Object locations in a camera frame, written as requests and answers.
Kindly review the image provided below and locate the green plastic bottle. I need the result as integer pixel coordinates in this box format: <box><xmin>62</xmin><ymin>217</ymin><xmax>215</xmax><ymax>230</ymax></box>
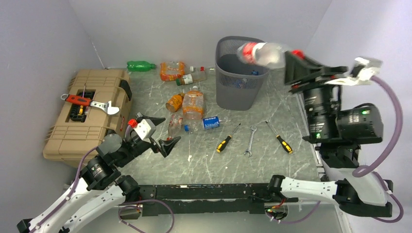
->
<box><xmin>126</xmin><ymin>61</ymin><xmax>156</xmax><ymax>72</ymax></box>

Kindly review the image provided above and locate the tan plastic toolbox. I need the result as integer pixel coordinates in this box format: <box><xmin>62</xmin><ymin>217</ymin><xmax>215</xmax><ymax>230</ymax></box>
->
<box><xmin>43</xmin><ymin>69</ymin><xmax>132</xmax><ymax>167</ymax></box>

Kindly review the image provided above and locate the large orange label bottle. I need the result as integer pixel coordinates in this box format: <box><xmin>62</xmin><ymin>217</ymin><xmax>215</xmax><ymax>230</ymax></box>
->
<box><xmin>182</xmin><ymin>86</ymin><xmax>205</xmax><ymax>120</ymax></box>

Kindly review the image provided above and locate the yellow black screwdriver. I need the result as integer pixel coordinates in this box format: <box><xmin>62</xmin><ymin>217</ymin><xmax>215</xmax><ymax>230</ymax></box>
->
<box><xmin>216</xmin><ymin>123</ymin><xmax>241</xmax><ymax>153</ymax></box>
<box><xmin>265</xmin><ymin>121</ymin><xmax>293</xmax><ymax>154</ymax></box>

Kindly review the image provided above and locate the grey mesh waste bin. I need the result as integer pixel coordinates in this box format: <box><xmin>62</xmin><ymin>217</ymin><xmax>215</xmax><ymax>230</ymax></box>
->
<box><xmin>215</xmin><ymin>36</ymin><xmax>270</xmax><ymax>111</ymax></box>

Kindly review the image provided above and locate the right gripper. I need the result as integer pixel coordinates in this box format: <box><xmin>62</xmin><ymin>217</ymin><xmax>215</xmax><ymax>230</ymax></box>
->
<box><xmin>279</xmin><ymin>50</ymin><xmax>343</xmax><ymax>138</ymax></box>

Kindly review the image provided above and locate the clear bottle red cap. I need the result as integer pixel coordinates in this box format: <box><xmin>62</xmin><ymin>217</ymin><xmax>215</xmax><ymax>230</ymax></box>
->
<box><xmin>189</xmin><ymin>66</ymin><xmax>216</xmax><ymax>76</ymax></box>

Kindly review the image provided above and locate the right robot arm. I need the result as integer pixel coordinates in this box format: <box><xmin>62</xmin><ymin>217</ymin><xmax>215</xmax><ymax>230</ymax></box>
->
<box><xmin>268</xmin><ymin>50</ymin><xmax>393</xmax><ymax>217</ymax></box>

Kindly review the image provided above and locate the brown tea bottle green cap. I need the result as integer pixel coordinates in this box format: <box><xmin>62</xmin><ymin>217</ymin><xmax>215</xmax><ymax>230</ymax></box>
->
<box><xmin>175</xmin><ymin>71</ymin><xmax>207</xmax><ymax>86</ymax></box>

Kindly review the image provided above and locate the orange wrapped bottle pack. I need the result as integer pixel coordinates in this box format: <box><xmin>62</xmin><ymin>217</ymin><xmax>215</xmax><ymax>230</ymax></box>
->
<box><xmin>159</xmin><ymin>61</ymin><xmax>186</xmax><ymax>82</ymax></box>

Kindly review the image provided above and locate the clear bottle red label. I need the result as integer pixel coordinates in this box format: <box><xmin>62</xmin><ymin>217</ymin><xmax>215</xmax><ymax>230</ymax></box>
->
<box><xmin>237</xmin><ymin>42</ymin><xmax>305</xmax><ymax>69</ymax></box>

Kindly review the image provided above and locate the red handled adjustable wrench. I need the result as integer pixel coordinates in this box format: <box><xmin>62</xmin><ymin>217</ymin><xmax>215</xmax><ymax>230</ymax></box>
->
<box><xmin>60</xmin><ymin>94</ymin><xmax>120</xmax><ymax>115</ymax></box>

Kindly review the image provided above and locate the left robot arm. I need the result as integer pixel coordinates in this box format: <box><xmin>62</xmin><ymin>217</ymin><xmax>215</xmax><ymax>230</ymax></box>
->
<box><xmin>17</xmin><ymin>113</ymin><xmax>181</xmax><ymax>233</ymax></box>

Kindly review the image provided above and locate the small blue label bottle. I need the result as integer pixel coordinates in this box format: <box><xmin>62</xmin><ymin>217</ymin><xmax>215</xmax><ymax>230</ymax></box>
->
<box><xmin>202</xmin><ymin>116</ymin><xmax>220</xmax><ymax>130</ymax></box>

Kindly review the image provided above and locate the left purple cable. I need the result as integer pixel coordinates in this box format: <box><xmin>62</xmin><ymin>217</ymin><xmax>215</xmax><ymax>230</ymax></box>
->
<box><xmin>29</xmin><ymin>123</ymin><xmax>136</xmax><ymax>233</ymax></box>

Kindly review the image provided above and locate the silver combination spanner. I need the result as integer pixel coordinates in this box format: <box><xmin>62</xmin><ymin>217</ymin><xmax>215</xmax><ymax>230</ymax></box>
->
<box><xmin>244</xmin><ymin>125</ymin><xmax>257</xmax><ymax>157</ymax></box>

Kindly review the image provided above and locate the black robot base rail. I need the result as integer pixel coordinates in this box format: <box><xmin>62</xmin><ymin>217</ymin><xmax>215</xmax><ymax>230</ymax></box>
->
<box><xmin>126</xmin><ymin>183</ymin><xmax>287</xmax><ymax>216</ymax></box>

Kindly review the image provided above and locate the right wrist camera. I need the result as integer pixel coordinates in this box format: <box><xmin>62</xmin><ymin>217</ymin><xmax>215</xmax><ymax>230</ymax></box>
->
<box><xmin>325</xmin><ymin>56</ymin><xmax>383</xmax><ymax>86</ymax></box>

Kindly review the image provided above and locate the pepsi plastic bottle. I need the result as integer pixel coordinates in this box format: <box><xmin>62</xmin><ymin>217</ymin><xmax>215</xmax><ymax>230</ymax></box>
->
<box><xmin>235</xmin><ymin>78</ymin><xmax>249</xmax><ymax>89</ymax></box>

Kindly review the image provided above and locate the small orange juice bottle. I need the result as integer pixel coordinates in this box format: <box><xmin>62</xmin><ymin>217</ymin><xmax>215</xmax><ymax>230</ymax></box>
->
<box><xmin>165</xmin><ymin>92</ymin><xmax>185</xmax><ymax>113</ymax></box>

